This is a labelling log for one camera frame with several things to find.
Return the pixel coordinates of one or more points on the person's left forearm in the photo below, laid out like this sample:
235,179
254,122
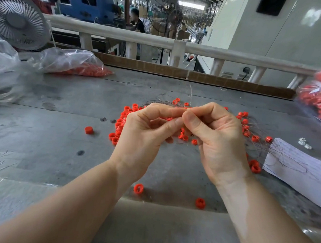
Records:
49,211

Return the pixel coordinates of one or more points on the black pedestal fan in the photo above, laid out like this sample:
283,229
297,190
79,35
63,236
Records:
175,17

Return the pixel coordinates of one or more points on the small clear plastic piece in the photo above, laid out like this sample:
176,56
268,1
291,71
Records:
308,146
302,141

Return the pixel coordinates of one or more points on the large grey machine cabinet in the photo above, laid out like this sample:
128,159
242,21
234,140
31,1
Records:
304,32

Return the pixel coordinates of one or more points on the pile of red plastic rings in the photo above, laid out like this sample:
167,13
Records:
120,117

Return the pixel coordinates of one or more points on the white paper sheet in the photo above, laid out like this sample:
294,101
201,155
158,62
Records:
299,173

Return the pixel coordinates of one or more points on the blue industrial machine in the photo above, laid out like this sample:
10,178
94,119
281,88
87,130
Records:
96,3

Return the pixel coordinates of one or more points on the crumpled clear plastic bag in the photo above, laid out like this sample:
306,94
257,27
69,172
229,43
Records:
0,72

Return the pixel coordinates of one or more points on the brown wooden board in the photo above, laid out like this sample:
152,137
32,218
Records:
159,68

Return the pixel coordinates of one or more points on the person's right hand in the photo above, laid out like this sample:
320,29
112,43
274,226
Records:
218,145

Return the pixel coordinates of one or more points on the white metal railing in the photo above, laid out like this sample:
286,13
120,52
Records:
136,36

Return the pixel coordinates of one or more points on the clear bag with red pieces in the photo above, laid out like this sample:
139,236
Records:
71,61

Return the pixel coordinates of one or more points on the person's left hand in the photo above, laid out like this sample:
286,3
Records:
140,140

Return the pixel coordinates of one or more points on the person's right forearm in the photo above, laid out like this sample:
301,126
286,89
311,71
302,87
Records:
276,220

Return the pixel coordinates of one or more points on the white desk fan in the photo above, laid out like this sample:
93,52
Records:
19,18

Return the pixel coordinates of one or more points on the large clear bag red pieces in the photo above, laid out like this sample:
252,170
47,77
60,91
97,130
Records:
319,94

